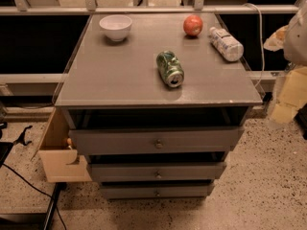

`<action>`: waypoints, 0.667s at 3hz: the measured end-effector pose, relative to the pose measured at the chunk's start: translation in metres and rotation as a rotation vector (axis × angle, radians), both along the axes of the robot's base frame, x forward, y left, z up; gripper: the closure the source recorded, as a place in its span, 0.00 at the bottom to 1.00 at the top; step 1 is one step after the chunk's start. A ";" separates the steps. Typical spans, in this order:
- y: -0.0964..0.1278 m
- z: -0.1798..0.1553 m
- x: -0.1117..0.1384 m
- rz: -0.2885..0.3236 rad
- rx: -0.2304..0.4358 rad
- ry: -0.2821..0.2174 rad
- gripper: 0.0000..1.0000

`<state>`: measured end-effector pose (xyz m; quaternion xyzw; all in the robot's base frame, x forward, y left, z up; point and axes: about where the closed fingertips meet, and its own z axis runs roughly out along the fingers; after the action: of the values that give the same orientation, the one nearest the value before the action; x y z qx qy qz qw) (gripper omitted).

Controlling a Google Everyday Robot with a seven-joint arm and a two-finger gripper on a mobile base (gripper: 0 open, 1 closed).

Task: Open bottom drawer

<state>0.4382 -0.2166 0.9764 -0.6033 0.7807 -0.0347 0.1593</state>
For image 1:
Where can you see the green soda can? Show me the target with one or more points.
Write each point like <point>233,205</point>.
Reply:
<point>169,69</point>

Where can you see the red apple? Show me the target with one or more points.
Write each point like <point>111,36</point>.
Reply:
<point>192,25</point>

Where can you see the white bowl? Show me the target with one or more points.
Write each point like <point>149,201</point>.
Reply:
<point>116,27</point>

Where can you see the grey drawer cabinet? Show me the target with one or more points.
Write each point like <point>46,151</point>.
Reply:
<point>116,86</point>

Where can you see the black floor stand base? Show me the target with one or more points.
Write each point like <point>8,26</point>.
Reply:
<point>43,221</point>

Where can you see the grey bottom drawer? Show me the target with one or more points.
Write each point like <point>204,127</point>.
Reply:
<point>202,189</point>

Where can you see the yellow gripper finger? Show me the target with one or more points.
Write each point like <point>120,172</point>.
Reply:
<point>276,40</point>
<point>292,97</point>

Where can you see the clear plastic water bottle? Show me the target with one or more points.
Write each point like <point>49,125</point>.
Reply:
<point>226,44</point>

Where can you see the black clamp tool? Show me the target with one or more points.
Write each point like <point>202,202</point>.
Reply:
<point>21,139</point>

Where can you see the grey middle drawer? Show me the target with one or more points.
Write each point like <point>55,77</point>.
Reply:
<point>156,171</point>

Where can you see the light wooden side drawer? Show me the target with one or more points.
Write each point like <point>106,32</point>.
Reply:
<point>59,156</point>

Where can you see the grey drawer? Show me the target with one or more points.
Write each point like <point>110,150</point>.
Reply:
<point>202,189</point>
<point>105,142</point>
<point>156,171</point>

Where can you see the grey top drawer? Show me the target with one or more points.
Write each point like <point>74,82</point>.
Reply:
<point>105,142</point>

